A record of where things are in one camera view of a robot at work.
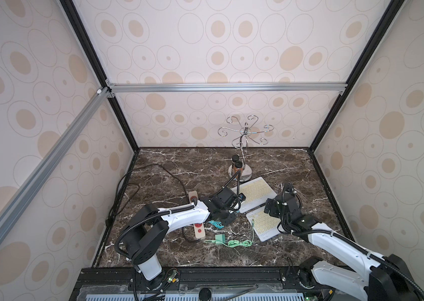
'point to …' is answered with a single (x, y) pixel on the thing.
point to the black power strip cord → (137, 169)
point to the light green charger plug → (220, 238)
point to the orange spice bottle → (238, 166)
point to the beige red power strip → (199, 228)
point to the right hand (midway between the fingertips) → (281, 203)
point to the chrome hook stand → (244, 132)
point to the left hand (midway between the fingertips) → (236, 214)
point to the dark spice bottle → (235, 158)
